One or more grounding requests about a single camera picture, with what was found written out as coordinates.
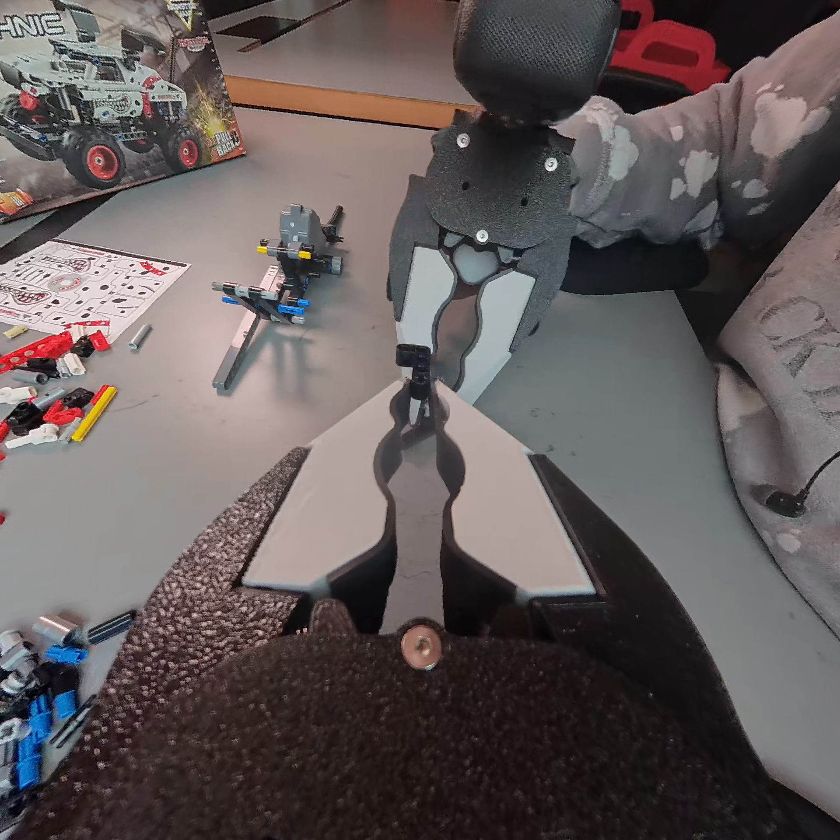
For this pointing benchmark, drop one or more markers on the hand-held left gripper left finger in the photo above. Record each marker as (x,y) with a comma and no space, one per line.
(315,525)

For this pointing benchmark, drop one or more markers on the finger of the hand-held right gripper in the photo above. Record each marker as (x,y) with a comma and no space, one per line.
(423,289)
(505,315)

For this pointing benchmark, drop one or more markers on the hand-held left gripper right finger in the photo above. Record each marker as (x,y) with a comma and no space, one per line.
(512,518)

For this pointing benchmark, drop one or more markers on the black L-shaped beam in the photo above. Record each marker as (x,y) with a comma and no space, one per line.
(413,361)

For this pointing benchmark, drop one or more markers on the brick vehicle chassis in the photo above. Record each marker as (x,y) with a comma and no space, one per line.
(298,229)

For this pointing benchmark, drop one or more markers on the person's right forearm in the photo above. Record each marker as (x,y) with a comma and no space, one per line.
(709,144)

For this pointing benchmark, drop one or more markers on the grey desk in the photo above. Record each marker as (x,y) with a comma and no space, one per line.
(164,525)

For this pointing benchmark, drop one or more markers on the grey table with wooden edge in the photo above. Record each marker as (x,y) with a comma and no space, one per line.
(341,59)

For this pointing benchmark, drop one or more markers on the red plastic case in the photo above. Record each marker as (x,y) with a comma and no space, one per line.
(669,46)

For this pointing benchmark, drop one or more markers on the yellow brick beam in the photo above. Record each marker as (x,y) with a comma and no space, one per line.
(95,413)

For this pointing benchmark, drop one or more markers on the small grey tube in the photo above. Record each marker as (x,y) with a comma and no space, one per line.
(140,337)

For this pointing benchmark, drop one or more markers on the person's grey printed hoodie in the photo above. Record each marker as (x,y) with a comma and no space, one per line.
(787,394)

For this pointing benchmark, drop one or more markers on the pile of red white bricks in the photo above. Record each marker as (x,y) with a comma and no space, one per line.
(39,374)

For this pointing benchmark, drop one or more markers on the white sticker sheet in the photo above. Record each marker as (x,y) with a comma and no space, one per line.
(98,289)

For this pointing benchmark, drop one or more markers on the pile of blue black pins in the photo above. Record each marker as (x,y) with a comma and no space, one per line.
(39,722)

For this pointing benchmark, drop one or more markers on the toy truck box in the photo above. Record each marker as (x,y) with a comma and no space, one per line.
(98,98)

